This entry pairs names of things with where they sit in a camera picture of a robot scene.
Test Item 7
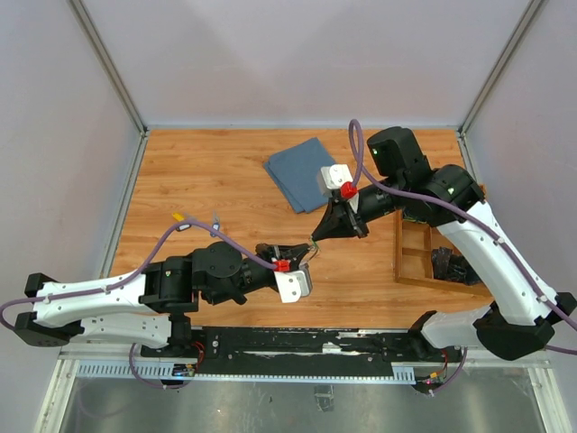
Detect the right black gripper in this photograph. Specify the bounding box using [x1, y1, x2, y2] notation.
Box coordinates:
[311, 174, 407, 241]

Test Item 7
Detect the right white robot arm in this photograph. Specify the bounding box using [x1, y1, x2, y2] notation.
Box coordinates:
[312, 126, 576, 361]

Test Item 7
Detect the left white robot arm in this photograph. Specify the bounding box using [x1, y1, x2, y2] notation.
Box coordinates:
[13, 242, 314, 357]

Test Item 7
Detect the folded blue cloth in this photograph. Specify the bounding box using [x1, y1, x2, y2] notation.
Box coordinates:
[263, 137, 335, 214]

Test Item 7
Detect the wooden compartment tray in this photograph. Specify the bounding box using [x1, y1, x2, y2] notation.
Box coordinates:
[393, 211, 490, 298]

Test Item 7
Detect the light blue key tag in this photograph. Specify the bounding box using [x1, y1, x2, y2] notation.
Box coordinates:
[211, 220, 221, 237]

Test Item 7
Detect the dark rolled tie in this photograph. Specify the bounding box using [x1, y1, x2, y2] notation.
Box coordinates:
[431, 247, 482, 286]

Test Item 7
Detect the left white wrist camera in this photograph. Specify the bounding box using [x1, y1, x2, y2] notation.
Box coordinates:
[274, 265, 313, 303]

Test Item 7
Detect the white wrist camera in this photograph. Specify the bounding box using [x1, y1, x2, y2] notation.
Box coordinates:
[317, 164, 360, 213]
[274, 265, 313, 303]

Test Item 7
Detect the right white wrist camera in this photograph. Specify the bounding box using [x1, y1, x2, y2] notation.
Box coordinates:
[317, 164, 360, 213]

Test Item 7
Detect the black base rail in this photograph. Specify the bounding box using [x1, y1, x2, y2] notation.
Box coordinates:
[136, 327, 463, 383]

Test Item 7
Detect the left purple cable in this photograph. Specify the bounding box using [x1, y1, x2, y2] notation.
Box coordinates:
[0, 221, 283, 333]

